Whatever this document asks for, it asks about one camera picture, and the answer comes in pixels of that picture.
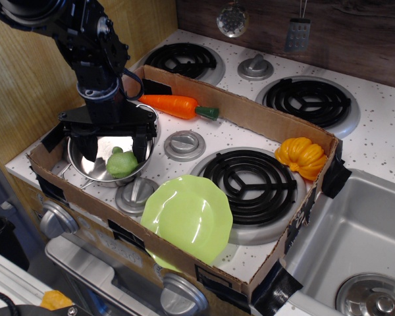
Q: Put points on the hanging grey slotted spatula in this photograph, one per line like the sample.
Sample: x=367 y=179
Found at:
x=297 y=37

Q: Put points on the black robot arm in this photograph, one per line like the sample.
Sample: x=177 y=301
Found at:
x=86 y=39

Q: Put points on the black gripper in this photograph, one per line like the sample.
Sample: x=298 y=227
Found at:
x=109 y=114

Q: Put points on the front right black burner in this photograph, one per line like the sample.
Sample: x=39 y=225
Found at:
x=263 y=194

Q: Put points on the green toy broccoli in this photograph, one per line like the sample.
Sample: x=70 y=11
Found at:
x=121 y=163

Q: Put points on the silver oven door handle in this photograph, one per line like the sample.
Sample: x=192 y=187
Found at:
x=95 y=274

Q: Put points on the left oven front knob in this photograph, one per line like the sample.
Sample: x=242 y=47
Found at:
x=56 y=221

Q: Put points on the silver stove knob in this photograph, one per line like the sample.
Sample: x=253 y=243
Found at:
x=184 y=146
x=256 y=68
x=132 y=197

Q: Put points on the oven knob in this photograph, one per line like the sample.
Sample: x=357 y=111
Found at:
x=180 y=297
x=56 y=221

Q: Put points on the hanging round metal strainer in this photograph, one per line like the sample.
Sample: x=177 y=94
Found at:
x=233 y=20

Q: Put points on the right oven front knob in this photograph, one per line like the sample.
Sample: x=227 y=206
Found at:
x=180 y=297

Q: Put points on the front silver stove knob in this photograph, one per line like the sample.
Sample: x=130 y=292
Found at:
x=132 y=197

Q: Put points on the back left black burner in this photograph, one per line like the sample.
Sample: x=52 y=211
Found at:
x=191 y=60

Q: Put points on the back silver stove knob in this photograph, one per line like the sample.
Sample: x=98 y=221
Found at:
x=256 y=68

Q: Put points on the orange toy carrot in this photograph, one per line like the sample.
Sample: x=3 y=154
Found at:
x=179 y=106

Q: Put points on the cardboard fence box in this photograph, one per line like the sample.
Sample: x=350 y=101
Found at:
x=240 y=274

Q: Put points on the centre silver stove knob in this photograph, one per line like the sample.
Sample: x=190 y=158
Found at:
x=184 y=146

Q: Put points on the back right black burner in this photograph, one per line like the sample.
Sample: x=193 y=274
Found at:
x=317 y=100

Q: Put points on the stainless steel sink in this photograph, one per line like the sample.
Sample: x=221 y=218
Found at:
x=347 y=235

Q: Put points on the sink drain strainer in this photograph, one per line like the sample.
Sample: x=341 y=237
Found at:
x=366 y=294

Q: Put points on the black burner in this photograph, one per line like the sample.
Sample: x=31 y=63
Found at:
x=263 y=194
x=317 y=100
x=191 y=60

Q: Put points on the light green plastic plate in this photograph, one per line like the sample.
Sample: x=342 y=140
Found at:
x=193 y=214

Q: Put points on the stainless steel pan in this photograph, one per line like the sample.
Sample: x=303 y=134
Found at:
x=96 y=172

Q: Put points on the yellow cloth piece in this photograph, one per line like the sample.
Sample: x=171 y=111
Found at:
x=54 y=300

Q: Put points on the orange toy pumpkin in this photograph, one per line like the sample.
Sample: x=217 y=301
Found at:
x=303 y=156

